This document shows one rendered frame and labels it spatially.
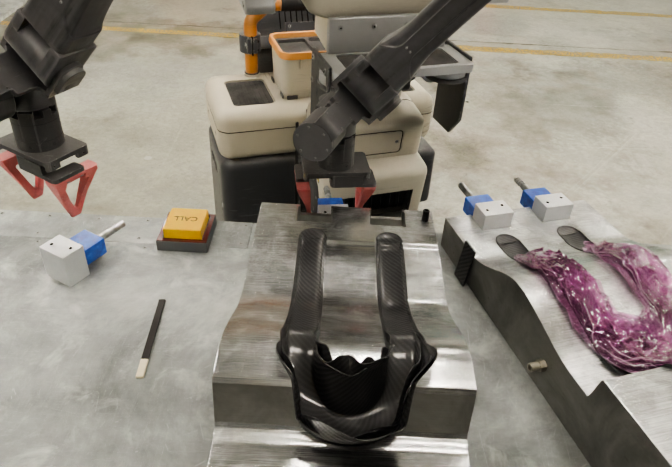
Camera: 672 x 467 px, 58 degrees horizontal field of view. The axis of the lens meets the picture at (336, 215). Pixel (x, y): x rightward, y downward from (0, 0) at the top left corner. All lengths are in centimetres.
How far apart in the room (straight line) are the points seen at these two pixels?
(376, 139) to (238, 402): 69
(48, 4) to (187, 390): 46
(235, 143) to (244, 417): 87
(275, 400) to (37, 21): 47
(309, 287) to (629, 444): 40
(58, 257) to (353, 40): 58
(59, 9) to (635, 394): 71
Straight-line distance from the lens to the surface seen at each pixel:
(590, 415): 75
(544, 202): 102
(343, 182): 91
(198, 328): 85
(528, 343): 82
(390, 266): 83
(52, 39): 73
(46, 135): 84
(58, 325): 91
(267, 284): 78
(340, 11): 107
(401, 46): 80
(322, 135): 80
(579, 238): 102
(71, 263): 94
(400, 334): 68
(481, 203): 98
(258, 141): 142
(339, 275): 80
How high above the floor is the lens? 140
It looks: 35 degrees down
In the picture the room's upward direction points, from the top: 3 degrees clockwise
